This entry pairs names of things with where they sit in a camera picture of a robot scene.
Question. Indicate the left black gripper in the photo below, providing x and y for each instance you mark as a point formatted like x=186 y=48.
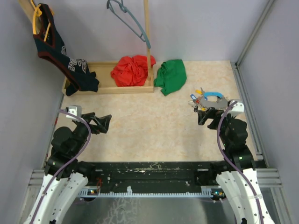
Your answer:
x=96 y=129

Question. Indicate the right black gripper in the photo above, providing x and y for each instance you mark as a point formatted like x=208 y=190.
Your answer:
x=212 y=113

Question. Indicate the bunch of coloured keys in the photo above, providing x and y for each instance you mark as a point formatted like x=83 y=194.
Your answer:
x=194 y=102

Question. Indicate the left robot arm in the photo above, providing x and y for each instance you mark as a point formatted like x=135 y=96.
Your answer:
x=65 y=176

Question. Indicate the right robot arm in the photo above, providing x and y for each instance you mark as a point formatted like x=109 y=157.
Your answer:
x=236 y=174

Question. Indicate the green crumpled cloth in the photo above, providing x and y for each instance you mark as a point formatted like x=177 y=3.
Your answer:
x=171 y=76

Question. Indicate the wooden tray rack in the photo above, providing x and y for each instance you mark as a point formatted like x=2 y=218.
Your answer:
x=107 y=84

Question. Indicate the navy blue tank top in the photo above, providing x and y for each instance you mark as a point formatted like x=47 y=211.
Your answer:
x=51 y=47

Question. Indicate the red crumpled cloth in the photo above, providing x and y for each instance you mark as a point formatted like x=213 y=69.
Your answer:
x=130 y=71

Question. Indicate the yellow clothes hanger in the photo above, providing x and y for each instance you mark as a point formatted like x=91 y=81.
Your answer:
x=37 y=13

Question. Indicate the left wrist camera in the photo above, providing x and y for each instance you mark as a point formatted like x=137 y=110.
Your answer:
x=74 y=112

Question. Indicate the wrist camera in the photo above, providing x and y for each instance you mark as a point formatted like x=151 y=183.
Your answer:
x=237 y=108
x=74 y=112

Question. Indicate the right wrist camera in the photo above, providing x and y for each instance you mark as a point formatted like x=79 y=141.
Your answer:
x=237 y=108

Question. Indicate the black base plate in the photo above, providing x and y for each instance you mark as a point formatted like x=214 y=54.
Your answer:
x=152 y=177

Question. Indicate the grey cable duct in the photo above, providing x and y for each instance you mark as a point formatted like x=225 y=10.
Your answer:
x=92 y=193

